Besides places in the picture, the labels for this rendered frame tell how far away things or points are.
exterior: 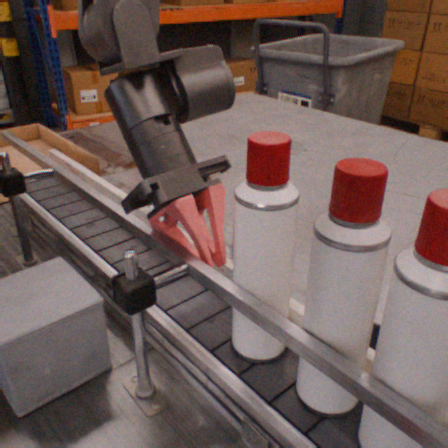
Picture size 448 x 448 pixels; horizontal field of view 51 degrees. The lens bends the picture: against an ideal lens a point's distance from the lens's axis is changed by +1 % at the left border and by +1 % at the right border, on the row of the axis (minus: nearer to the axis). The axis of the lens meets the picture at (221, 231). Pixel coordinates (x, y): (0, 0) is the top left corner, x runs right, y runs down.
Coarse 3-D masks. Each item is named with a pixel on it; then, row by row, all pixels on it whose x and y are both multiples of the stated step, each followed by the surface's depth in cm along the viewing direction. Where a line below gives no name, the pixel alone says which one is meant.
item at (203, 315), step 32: (32, 192) 75; (64, 192) 75; (64, 224) 66; (96, 224) 66; (160, 256) 58; (160, 288) 52; (192, 288) 52; (192, 320) 48; (224, 320) 48; (224, 352) 44; (288, 352) 44; (256, 384) 40; (288, 384) 41; (288, 416) 38; (320, 416) 38; (352, 416) 38
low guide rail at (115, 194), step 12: (60, 156) 79; (72, 168) 76; (84, 168) 74; (84, 180) 74; (96, 180) 70; (108, 192) 68; (120, 192) 67; (120, 204) 66; (144, 216) 62; (180, 228) 57; (228, 264) 50; (228, 276) 51; (300, 312) 43; (300, 324) 44; (372, 360) 38; (444, 420) 35
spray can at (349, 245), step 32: (352, 160) 30; (352, 192) 29; (384, 192) 30; (320, 224) 31; (352, 224) 30; (384, 224) 31; (320, 256) 31; (352, 256) 30; (384, 256) 31; (320, 288) 32; (352, 288) 31; (320, 320) 34; (352, 320) 33; (352, 352) 34; (320, 384) 36
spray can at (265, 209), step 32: (256, 160) 34; (288, 160) 35; (256, 192) 35; (288, 192) 35; (256, 224) 36; (288, 224) 36; (256, 256) 37; (288, 256) 38; (256, 288) 39; (288, 288) 40; (256, 352) 42
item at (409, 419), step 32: (32, 160) 68; (96, 192) 55; (128, 224) 49; (192, 256) 43; (224, 288) 39; (256, 320) 37; (288, 320) 35; (320, 352) 32; (352, 384) 31; (384, 416) 29; (416, 416) 28
